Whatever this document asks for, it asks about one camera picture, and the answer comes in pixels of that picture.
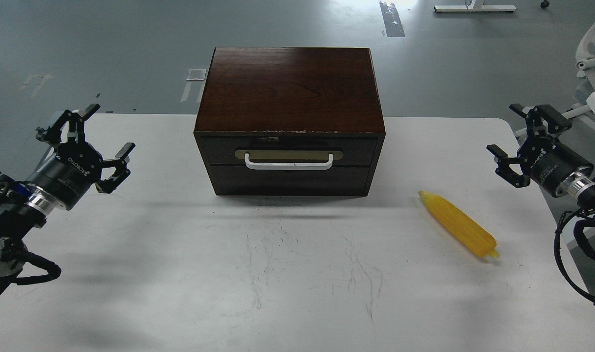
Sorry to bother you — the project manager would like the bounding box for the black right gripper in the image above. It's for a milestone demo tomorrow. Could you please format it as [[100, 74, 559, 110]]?
[[486, 103, 593, 198]]

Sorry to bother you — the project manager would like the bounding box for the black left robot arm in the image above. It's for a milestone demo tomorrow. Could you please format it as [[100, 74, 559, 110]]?
[[0, 103, 135, 295]]

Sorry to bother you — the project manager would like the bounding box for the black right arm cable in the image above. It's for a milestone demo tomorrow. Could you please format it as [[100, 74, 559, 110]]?
[[553, 208, 595, 309]]

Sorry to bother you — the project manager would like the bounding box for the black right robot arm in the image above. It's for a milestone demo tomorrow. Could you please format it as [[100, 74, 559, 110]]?
[[486, 103, 595, 214]]

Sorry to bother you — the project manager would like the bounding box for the wooden drawer with white handle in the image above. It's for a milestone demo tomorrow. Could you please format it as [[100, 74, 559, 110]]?
[[196, 136, 378, 166]]

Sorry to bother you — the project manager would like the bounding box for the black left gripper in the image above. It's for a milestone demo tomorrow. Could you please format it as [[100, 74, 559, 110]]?
[[26, 103, 136, 210]]

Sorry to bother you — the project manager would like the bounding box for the dark wooden drawer cabinet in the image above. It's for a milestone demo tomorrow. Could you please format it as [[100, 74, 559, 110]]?
[[194, 47, 385, 198]]

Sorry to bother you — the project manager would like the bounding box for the white desk foot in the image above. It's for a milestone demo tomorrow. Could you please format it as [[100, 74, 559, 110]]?
[[433, 0, 517, 13]]

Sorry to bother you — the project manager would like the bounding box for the yellow corn cob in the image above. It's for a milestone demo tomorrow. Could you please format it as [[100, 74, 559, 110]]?
[[418, 190, 499, 259]]

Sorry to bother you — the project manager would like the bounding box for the white office chair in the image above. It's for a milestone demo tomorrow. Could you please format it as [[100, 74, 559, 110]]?
[[573, 22, 595, 106]]

